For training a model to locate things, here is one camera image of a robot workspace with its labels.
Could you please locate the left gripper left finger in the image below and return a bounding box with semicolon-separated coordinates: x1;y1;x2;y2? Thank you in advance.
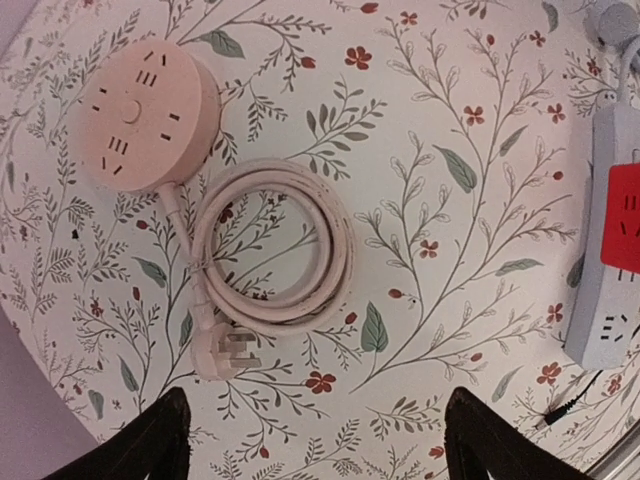
47;387;191;480

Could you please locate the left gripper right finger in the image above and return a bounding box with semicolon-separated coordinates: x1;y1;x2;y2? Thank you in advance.
444;388;589;480

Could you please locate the black power adapter with cable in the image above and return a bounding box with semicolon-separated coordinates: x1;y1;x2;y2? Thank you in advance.
535;370;603;431

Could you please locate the light blue power strip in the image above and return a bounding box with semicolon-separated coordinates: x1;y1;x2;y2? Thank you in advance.
563;0;640;371

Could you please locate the red cube socket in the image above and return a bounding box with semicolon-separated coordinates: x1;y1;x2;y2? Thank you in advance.
600;163;640;274

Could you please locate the pink round power strip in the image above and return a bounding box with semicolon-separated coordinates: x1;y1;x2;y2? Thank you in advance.
72;40;355;381

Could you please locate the floral table mat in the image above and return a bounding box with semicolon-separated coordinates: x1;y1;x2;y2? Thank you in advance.
1;1;639;479

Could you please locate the front aluminium rail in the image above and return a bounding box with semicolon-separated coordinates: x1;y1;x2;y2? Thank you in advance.
587;423;640;480

